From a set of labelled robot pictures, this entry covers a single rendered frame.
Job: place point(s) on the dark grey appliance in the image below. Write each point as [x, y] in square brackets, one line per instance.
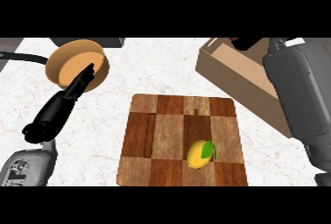
[109, 42]

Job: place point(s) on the checkered wooden cutting board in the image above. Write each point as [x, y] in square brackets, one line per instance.
[171, 131]

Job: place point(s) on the brown cardboard box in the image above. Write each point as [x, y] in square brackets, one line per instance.
[241, 78]

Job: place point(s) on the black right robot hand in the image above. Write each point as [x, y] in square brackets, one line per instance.
[245, 43]

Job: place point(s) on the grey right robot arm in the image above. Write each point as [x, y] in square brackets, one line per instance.
[301, 93]

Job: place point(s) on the tan wooden bowl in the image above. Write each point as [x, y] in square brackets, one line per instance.
[71, 62]

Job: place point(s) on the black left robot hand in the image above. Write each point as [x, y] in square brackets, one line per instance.
[56, 113]

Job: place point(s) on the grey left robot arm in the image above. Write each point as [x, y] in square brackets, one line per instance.
[29, 166]

